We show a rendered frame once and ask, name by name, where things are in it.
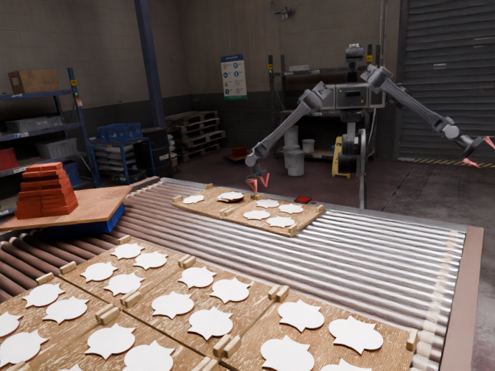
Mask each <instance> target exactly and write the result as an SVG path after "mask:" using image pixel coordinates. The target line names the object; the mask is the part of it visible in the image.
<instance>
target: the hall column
mask: <svg viewBox="0 0 495 371"><path fill-rule="evenodd" d="M134 3H135V9H136V17H137V22H138V30H139V35H140V40H141V49H142V54H143V58H144V67H145V72H146V78H147V86H148V91H149V96H150V104H151V110H152V118H153V123H154V127H166V121H165V115H164V106H163V101H162V96H161V87H160V82H159V76H158V67H157V61H156V56H155V47H154V41H153V36H152V27H151V21H150V12H149V7H148V1H147V0H134ZM172 170H173V174H174V173H176V172H179V171H180V169H178V168H177V167H176V169H172Z"/></svg>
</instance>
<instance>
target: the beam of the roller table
mask: <svg viewBox="0 0 495 371"><path fill-rule="evenodd" d="M161 182H165V183H171V184H175V185H180V186H188V187H193V188H201V189H205V186H206V185H208V184H204V183H195V182H190V181H185V180H176V179H172V178H166V177H163V178H161ZM213 187H218V188H224V189H228V190H232V191H238V192H242V193H246V194H255V193H259V194H260V192H254V191H246V190H241V189H236V188H227V187H222V186H218V185H213ZM262 194H263V197H268V198H272V199H279V200H283V201H287V202H294V199H296V198H292V197H283V196H279V195H274V194H265V193H262ZM311 202H315V201H310V202H309V203H308V204H306V205H309V206H313V207H318V206H319V205H323V208H325V210H327V211H335V212H340V213H348V214H353V215H357V216H365V217H370V218H374V219H383V220H388V221H392V222H400V223H405V224H409V225H417V226H422V227H430V228H435V229H439V230H448V231H451V230H452V231H457V232H458V233H465V238H466V231H467V227H468V226H469V225H460V224H455V223H451V222H442V221H437V220H431V219H423V218H418V217H413V216H404V215H399V214H394V213H385V212H381V211H372V210H367V209H362V208H353V207H348V206H343V205H335V204H329V203H324V202H316V204H311Z"/></svg>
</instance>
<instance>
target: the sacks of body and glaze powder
mask: <svg viewBox="0 0 495 371"><path fill-rule="evenodd" d="M167 135H168V134H167ZM171 138H173V136H172V135H168V141H169V150H170V155H171V161H172V166H176V165H177V164H178V162H177V158H174V157H175V156H176V155H177V154H176V153H174V152H172V151H173V150H174V149H175V146H173V144H174V143H175V142H174V141H172V140H170V139H171ZM123 148H124V156H125V160H126V164H127V168H128V169H137V168H136V159H135V155H134V151H133V145H129V146H125V147H123ZM94 150H96V151H95V156H96V157H100V158H97V159H96V162H97V163H99V165H98V170H99V176H100V178H102V177H107V176H109V180H114V179H113V174H114V173H117V172H120V171H122V170H124V167H123V162H122V156H121V152H120V148H118V147H100V146H94Z"/></svg>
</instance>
